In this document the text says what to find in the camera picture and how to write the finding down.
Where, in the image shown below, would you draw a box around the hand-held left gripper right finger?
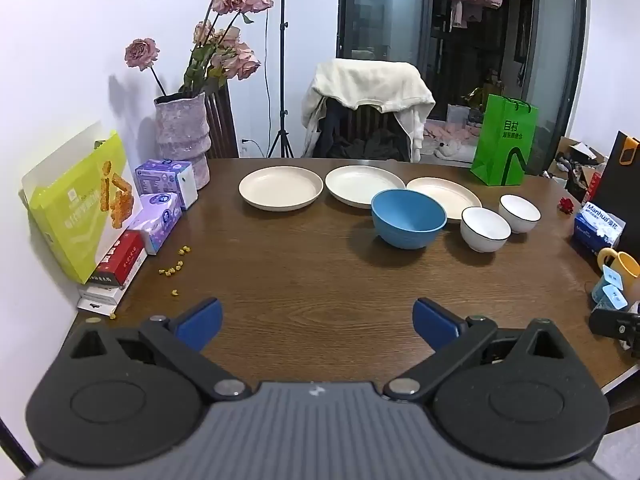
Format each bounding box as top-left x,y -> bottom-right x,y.
382,297 -> 583,403

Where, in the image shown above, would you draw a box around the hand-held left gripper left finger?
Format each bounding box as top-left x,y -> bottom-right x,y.
61,297 -> 253,403

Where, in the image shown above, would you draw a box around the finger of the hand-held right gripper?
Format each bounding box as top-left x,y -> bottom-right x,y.
588,308 -> 640,358

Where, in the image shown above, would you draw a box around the white bowl with black rim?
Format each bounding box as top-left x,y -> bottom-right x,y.
499,193 -> 542,234
460,206 -> 512,253

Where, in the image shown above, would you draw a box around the blue bowl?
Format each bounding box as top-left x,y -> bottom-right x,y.
370,188 -> 447,250

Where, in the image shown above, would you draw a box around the cream plate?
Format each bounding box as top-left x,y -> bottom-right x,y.
406,176 -> 484,222
238,166 -> 324,211
325,164 -> 407,209

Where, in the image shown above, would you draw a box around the blue yogurt cup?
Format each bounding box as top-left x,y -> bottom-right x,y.
591,284 -> 629,311
597,264 -> 624,290

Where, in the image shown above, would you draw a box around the scattered yellow popcorn pieces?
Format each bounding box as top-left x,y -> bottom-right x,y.
109,245 -> 192,320

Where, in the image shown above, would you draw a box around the yellow mug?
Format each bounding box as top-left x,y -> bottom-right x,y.
597,246 -> 640,291

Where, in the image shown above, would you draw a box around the blue tissue pack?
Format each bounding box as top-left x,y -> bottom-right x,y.
572,202 -> 626,261

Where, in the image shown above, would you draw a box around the red carton box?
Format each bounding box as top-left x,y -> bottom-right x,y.
87,230 -> 148,288

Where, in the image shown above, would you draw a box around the white flat box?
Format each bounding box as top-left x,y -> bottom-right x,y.
76,282 -> 126,318

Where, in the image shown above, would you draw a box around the purple tissue pack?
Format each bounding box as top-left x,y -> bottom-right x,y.
129,192 -> 184,256

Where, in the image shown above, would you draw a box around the purple tissue box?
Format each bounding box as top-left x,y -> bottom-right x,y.
135,159 -> 199,211

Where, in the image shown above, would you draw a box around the yellow-green snack box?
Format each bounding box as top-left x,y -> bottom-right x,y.
21,121 -> 137,285

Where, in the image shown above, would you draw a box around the white stuffed toy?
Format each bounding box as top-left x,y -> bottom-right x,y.
434,139 -> 476,162

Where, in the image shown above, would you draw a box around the green paper shopping bag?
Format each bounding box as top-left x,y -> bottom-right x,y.
470,94 -> 540,187

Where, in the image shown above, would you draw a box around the pink bedding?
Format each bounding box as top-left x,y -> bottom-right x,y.
424,121 -> 482,145

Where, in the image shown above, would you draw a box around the dark garment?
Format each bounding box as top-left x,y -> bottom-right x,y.
314,97 -> 412,162

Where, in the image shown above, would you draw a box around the wooden chair with clothes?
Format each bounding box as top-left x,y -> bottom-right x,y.
320,102 -> 401,161

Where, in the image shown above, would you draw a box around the chair with white cloth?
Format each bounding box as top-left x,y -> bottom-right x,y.
300,58 -> 436,163

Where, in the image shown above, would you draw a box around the black light stand tripod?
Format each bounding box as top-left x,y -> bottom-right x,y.
261,0 -> 296,159

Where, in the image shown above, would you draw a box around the dried pink roses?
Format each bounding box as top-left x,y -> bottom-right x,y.
124,0 -> 275,98

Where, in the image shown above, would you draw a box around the glass sliding door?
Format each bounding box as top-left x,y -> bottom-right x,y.
336,0 -> 588,176

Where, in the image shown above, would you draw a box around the black bag with orange handle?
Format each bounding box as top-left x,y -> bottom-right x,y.
582,131 -> 640,211

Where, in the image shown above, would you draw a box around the black wall cable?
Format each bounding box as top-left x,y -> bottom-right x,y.
242,7 -> 271,158

